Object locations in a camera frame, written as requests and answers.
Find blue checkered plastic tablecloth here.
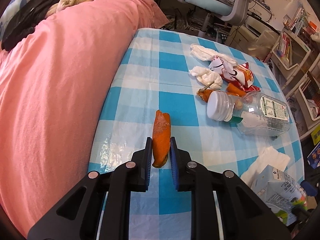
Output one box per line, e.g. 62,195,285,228
87,27,305,240

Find white tissue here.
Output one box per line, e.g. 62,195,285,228
190,43,238,66
189,66,223,89

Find white bookshelf rack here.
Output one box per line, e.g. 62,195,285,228
271,4,320,140

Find black clothes on bed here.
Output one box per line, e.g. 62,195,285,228
1,0,60,51

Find pink duvet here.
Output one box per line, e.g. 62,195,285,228
1,0,167,236

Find orange peel near bottle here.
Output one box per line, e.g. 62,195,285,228
196,82,249,103

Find white printer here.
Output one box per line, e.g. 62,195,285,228
225,16,280,61

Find red white snack wrapper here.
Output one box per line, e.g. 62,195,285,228
208,56,260,92

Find clear plastic bottle white cap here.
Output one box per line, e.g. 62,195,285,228
207,91,290,137

